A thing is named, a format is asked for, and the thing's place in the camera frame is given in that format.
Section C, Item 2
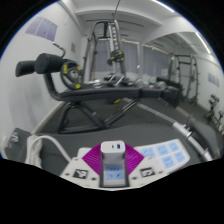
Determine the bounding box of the black squat rack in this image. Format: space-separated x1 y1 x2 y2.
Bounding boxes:
169 53 201 106

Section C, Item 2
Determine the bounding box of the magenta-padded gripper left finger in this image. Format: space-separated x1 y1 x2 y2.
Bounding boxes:
59 143 103 188

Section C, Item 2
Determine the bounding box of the small purple wall poster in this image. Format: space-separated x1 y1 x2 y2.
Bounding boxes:
207 72 221 87

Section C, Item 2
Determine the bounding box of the metal spring collar clip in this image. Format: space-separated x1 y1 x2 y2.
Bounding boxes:
9 132 20 144

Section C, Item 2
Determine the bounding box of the grey cable machine frame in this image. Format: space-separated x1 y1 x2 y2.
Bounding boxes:
81 19 129 84

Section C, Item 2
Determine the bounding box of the silver barbell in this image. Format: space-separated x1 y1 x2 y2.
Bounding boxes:
121 98 214 163

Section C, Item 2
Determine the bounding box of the ceiling light strip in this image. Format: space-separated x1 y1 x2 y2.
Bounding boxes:
194 31 212 55
151 0 176 14

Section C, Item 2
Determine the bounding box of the white power strip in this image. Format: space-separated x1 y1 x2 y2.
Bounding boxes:
76 138 192 188

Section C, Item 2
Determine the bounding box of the small white charger block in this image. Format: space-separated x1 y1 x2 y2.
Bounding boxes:
100 140 127 166

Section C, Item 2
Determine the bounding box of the chrome dumbbells and handles group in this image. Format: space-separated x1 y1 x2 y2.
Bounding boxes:
104 73 168 90

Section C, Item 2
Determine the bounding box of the grey window curtain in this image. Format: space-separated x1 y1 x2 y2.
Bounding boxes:
94 39 139 73
143 44 171 78

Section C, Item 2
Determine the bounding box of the dumbbell rack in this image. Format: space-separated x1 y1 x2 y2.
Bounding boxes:
204 94 224 128

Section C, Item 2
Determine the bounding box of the black weight bench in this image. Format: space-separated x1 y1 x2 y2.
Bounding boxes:
14 53 184 134

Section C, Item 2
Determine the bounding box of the black yellow weight plate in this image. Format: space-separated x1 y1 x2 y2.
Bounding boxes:
59 59 84 91
106 49 125 66

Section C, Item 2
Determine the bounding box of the black box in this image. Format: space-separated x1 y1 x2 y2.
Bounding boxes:
156 77 184 108

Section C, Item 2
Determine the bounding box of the white power cable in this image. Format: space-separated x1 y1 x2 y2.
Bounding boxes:
24 134 79 168

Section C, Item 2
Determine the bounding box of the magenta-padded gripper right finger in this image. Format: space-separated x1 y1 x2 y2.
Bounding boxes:
125 144 168 187

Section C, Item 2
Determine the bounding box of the large purple wall poster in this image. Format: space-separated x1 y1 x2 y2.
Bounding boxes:
24 15 58 43

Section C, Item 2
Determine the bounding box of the small black padded seat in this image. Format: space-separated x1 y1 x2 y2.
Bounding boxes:
2 127 38 164

